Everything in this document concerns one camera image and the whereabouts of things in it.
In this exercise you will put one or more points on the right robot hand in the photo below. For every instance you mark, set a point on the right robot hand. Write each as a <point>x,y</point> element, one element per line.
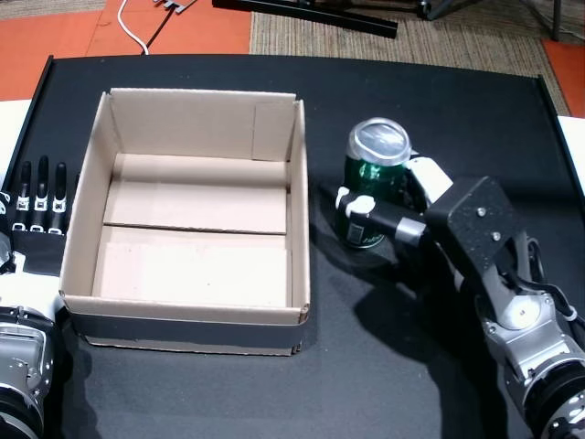
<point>480,219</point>

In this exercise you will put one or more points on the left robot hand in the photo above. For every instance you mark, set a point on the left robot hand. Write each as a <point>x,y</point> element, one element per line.
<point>39,247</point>

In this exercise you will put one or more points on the green drink can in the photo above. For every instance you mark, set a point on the green drink can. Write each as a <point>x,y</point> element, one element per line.
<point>379,142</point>

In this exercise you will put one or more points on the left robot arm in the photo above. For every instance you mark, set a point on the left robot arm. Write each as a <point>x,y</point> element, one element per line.
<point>23,366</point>

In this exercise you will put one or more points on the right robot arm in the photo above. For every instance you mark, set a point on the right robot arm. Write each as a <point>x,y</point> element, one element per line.
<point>535,347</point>

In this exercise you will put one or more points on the open cardboard box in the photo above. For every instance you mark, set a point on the open cardboard box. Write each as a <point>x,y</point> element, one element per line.
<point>196,206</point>

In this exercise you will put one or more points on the beige woven rug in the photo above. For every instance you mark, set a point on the beige woven rug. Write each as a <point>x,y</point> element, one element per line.
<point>457,46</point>

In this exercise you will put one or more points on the black table mat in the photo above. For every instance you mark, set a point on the black table mat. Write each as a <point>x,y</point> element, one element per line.
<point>393,388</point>

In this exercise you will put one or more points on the black metal bar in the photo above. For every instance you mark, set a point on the black metal bar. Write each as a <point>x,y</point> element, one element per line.
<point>320,16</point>

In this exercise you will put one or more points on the grey metal bracket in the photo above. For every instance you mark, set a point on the grey metal bracket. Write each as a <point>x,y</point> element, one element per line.
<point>176,5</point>

